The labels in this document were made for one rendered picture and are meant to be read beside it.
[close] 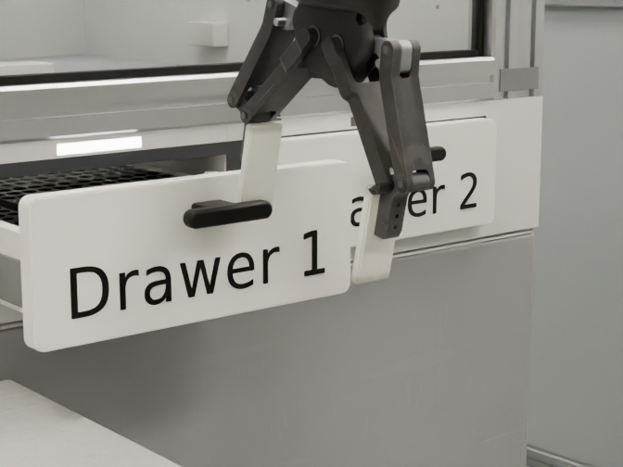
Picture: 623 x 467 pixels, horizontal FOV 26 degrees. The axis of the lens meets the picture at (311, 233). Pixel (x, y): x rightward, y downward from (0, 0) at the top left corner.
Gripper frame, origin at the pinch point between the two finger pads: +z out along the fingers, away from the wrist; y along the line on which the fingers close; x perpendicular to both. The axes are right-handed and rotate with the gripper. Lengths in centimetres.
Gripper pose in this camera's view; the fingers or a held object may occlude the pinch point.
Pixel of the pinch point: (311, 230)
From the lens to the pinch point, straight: 96.7
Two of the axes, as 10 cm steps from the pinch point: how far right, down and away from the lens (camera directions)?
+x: -7.8, 1.2, -6.2
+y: -6.1, -3.5, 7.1
